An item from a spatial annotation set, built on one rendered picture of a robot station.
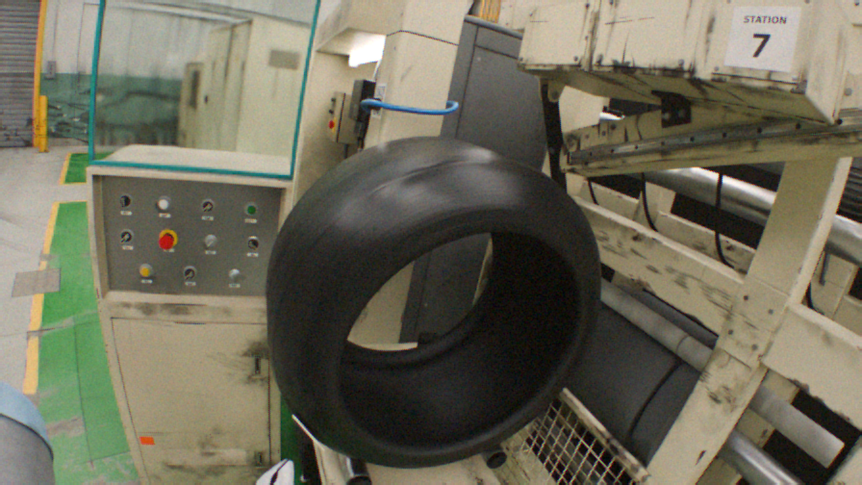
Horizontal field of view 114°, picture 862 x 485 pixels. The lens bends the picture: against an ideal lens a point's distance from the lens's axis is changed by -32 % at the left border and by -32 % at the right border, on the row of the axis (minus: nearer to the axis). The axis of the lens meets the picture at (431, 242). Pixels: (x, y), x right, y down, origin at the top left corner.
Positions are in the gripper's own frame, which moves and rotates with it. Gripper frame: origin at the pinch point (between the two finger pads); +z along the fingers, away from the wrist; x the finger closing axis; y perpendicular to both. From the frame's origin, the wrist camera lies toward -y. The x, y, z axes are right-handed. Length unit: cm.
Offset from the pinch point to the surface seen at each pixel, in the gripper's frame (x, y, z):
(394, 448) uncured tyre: 7.8, 13.6, 9.7
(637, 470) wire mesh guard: 44, 38, 19
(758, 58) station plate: 59, -22, 51
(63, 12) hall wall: -786, -254, 392
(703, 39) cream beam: 53, -21, 58
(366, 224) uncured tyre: 13.1, -18.8, 27.9
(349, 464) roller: -1.8, 17.0, 5.1
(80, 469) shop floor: -141, 37, -47
